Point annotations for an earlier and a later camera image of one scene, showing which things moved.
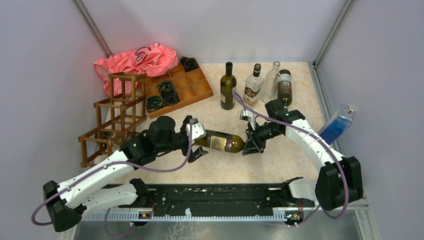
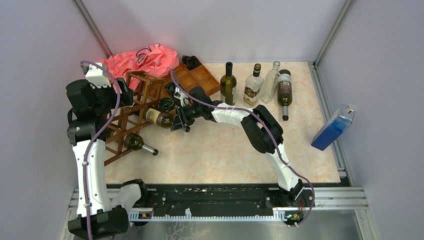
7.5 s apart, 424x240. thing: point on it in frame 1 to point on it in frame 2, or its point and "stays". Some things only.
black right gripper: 253,146 to 180,121
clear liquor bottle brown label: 253,86 stays
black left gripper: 193,156 to 126,96
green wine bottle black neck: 227,87 stays
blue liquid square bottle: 338,123 stays
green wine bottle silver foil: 222,141 to 162,119
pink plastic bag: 152,59 stays
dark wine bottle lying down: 285,92 stays
